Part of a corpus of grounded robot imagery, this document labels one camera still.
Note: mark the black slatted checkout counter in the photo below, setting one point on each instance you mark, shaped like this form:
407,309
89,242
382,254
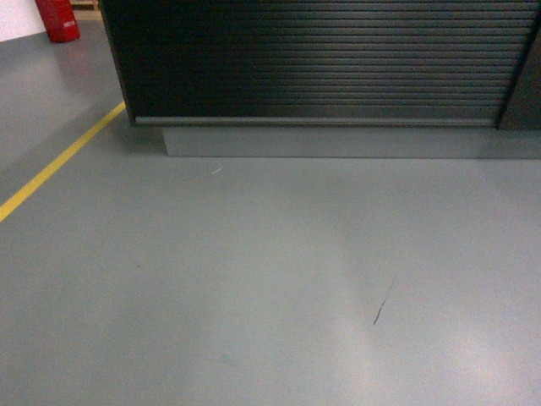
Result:
353,79

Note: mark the red fire extinguisher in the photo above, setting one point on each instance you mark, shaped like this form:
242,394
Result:
59,20

